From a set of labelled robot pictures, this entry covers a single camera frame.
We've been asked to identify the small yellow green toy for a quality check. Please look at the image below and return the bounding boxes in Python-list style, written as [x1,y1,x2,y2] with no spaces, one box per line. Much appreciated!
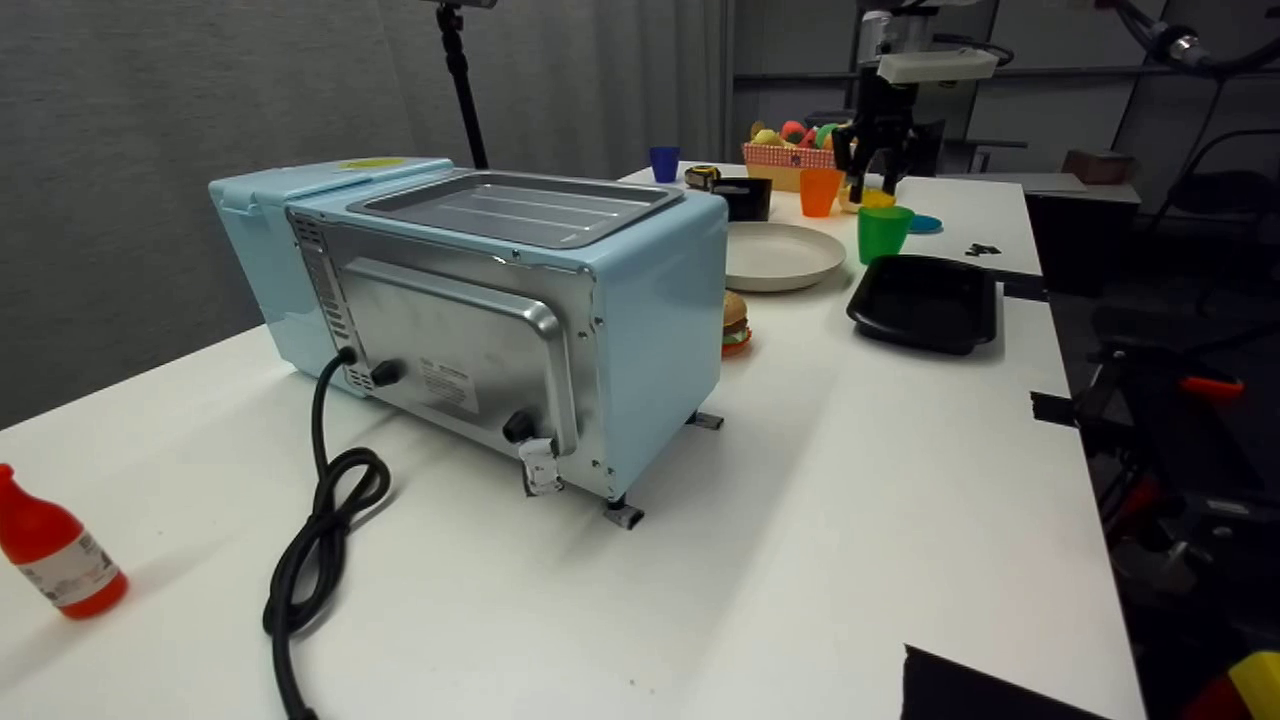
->
[685,163,720,193]

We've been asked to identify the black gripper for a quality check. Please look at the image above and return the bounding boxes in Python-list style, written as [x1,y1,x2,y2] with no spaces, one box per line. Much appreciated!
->
[831,72,942,205]

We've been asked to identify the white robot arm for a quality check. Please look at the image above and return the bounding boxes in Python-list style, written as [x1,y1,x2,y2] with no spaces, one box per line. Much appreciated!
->
[831,0,996,205]

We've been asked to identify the small black box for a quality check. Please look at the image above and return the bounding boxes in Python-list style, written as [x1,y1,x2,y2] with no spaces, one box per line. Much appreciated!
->
[713,176,773,218]

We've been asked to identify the yellow potato chips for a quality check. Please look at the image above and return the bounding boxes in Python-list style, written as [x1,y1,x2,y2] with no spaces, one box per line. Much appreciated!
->
[861,188,898,213]

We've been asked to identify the beige round plate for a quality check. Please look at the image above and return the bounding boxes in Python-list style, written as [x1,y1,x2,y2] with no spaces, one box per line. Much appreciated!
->
[725,218,843,290]

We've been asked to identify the yellow and red object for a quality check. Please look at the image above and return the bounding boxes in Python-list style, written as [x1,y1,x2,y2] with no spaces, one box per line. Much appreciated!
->
[1181,653,1280,720]

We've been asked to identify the light blue toaster oven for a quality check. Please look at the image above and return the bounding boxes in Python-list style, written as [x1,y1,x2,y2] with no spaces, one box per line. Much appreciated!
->
[209,161,728,504]

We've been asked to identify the black square tray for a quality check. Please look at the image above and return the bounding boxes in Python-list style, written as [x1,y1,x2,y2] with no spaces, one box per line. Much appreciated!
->
[848,256,1002,355]

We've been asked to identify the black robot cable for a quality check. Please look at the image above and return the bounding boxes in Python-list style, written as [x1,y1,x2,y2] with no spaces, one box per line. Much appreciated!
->
[1104,0,1280,76]

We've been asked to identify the blue round lid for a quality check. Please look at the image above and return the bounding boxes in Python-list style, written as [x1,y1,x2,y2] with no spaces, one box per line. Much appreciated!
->
[910,216,945,236]

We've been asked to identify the toy hamburger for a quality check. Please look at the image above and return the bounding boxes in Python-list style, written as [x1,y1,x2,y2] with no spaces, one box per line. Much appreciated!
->
[720,290,754,360]

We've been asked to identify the orange plastic cup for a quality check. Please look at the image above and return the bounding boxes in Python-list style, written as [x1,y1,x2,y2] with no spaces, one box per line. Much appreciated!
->
[802,169,840,216]

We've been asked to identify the black camera tripod pole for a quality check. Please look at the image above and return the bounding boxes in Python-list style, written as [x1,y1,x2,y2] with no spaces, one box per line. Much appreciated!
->
[433,0,490,169]

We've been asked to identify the red plastic bottle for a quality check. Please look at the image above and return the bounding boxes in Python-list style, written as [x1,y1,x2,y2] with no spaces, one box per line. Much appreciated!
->
[0,463,129,618]

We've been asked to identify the green plastic cup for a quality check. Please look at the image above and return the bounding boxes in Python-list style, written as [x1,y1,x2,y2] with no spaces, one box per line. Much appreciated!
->
[855,208,913,263]

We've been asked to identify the black power cord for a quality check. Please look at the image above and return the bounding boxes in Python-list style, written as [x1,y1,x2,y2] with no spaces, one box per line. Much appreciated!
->
[260,344,395,720]

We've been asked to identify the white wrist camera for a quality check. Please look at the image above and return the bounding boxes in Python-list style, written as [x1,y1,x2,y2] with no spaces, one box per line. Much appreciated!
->
[876,49,1002,85]

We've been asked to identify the blue plastic cup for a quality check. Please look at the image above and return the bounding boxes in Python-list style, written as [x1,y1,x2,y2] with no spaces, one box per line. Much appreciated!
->
[650,142,680,183]

